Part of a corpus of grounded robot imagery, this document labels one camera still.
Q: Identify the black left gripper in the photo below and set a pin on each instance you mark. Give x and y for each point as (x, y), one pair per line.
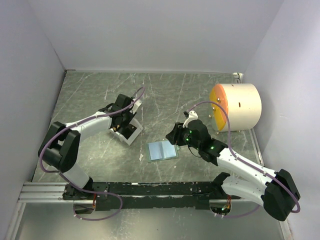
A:
(130, 117)

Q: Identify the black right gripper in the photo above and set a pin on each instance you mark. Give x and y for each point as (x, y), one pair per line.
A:
(174, 136)

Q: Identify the green card holder wallet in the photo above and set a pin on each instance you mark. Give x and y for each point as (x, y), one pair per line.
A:
(161, 151)

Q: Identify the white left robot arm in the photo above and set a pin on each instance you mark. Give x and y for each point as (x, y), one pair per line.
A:
(60, 146)

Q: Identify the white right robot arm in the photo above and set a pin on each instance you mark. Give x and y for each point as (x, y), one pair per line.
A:
(274, 190)

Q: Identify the white card tray box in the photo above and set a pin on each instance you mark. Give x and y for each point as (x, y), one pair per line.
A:
(139, 129)

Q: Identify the black cards in tray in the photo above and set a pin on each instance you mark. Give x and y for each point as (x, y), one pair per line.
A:
(124, 132)

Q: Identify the white cylinder with orange lid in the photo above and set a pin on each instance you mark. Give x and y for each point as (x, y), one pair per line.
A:
(242, 103)

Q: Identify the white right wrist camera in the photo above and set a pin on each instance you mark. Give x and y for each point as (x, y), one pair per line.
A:
(191, 116)

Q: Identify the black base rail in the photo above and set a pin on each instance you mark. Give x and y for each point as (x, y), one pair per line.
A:
(148, 195)

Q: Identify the aluminium frame profile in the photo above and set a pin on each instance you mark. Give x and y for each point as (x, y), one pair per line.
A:
(42, 192)

